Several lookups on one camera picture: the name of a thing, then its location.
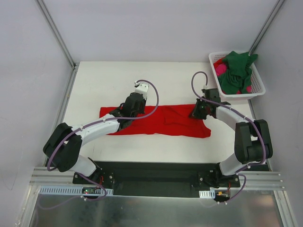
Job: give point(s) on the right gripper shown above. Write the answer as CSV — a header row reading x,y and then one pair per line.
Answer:
x,y
197,111

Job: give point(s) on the red t-shirt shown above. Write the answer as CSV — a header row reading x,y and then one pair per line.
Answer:
x,y
172,120

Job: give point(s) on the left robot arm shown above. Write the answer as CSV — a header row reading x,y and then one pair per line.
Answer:
x,y
63,147

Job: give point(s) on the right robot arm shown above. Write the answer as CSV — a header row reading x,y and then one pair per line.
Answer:
x,y
252,142

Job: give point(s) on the pink garment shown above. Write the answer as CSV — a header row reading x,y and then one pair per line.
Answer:
x,y
220,67

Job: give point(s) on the green t-shirt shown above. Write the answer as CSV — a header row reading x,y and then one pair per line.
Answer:
x,y
237,77

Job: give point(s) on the white plastic basket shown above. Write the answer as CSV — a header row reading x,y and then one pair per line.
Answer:
x,y
257,86

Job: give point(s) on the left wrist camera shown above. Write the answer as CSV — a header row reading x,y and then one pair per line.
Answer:
x,y
142,88

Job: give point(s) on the right white cable duct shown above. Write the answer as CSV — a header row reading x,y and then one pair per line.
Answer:
x,y
207,194

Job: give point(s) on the white cable duct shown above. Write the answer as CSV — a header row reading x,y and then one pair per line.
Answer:
x,y
71,191
207,194

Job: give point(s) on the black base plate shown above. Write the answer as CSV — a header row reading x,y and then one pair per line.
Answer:
x,y
183,180

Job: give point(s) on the right aluminium frame post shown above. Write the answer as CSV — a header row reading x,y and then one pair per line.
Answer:
x,y
267,24

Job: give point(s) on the aluminium frame post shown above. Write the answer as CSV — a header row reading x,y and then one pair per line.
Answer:
x,y
267,24
53,27

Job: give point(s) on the left white cable duct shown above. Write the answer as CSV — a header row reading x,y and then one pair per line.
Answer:
x,y
71,191

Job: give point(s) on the left aluminium frame post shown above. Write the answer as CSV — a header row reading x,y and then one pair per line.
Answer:
x,y
53,27

